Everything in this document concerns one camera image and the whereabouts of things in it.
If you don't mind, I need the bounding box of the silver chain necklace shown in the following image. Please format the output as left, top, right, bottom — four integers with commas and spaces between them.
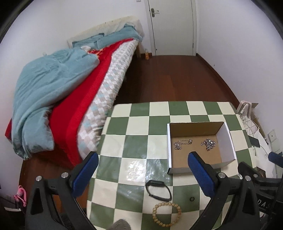
200, 138, 216, 151

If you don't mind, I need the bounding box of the wooden bead bracelet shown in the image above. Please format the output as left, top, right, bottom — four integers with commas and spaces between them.
151, 202, 182, 228

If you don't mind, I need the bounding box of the black smart band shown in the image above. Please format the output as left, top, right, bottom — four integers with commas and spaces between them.
145, 180, 172, 202

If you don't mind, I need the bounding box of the pink slipper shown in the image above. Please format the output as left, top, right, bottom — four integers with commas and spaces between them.
13, 185, 27, 208

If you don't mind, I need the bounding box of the white cardboard box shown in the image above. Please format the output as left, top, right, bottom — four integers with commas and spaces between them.
167, 121, 236, 174

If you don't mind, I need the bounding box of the black phone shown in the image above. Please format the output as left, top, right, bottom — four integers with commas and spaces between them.
249, 136, 261, 148

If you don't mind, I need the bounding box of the checkered mattress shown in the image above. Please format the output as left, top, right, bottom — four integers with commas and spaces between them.
77, 39, 139, 159

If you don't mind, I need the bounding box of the red blanket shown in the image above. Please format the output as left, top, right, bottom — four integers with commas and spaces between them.
5, 38, 131, 169

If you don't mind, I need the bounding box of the teal blanket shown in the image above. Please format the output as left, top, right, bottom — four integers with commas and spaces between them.
11, 16, 144, 160

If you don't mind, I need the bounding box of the orange bottle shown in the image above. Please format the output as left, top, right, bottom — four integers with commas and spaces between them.
145, 49, 150, 60

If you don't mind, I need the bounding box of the white door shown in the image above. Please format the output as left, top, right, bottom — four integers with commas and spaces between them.
144, 0, 197, 56

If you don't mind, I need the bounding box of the white wall socket strip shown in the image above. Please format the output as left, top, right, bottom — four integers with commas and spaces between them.
268, 129, 282, 154

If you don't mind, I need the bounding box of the small silver pendant chain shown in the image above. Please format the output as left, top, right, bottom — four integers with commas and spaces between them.
174, 138, 193, 151

